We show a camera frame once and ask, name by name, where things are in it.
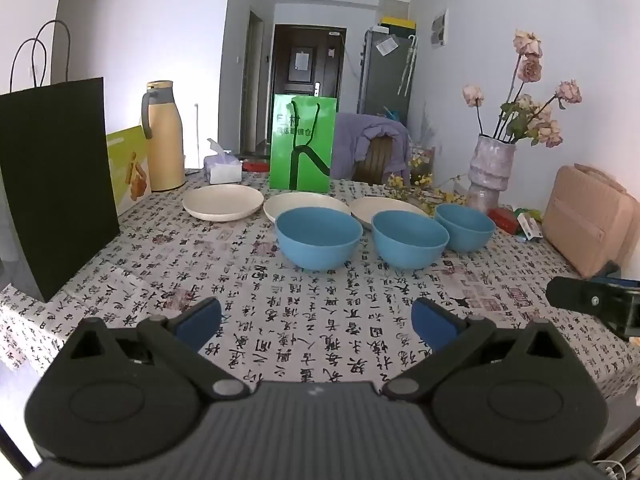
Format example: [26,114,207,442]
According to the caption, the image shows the tan cardboard box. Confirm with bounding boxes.
[542,163,640,279]

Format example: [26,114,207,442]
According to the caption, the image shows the yellow thermos jug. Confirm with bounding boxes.
[141,80,187,192]

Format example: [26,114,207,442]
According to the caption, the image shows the blue bowl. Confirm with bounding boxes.
[275,207,364,271]
[434,203,497,253]
[371,210,450,269]

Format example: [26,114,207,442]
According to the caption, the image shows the wooden chair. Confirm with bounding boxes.
[354,136,397,185]

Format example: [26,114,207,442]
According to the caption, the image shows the black paper bag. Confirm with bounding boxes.
[0,20,121,303]

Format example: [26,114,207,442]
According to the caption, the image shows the green paper bag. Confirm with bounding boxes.
[269,94,339,195]

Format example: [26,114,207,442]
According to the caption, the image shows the small red box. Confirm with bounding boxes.
[487,207,523,235]

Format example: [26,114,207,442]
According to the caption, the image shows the purple puffer jacket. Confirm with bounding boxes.
[332,113,414,181]

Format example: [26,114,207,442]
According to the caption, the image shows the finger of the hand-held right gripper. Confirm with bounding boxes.
[546,276,639,323]

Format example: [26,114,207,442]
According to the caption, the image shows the hanging folded umbrella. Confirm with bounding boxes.
[398,35,417,97]

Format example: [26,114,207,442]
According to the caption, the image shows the yellow blossom branches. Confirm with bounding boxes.
[387,157,471,207]

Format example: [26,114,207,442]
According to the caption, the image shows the grey refrigerator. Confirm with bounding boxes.
[358,29,417,120]

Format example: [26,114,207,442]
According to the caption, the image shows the yellow-green snack box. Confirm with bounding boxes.
[106,125,152,217]

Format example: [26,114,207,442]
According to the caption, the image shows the tissue box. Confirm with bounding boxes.
[203,138,242,185]

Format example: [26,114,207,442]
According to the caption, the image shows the dried pink roses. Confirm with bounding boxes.
[462,30,583,149]

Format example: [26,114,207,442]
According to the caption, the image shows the calligraphy print tablecloth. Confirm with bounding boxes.
[0,167,640,403]

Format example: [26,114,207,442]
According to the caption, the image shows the white plate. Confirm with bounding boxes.
[263,192,352,224]
[182,185,265,222]
[349,196,431,231]

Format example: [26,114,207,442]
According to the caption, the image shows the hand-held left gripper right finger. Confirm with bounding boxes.
[382,297,571,402]

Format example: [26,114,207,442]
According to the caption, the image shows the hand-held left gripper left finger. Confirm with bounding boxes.
[62,298,249,402]

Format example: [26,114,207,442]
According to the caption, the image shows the dark entrance door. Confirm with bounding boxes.
[270,24,346,111]

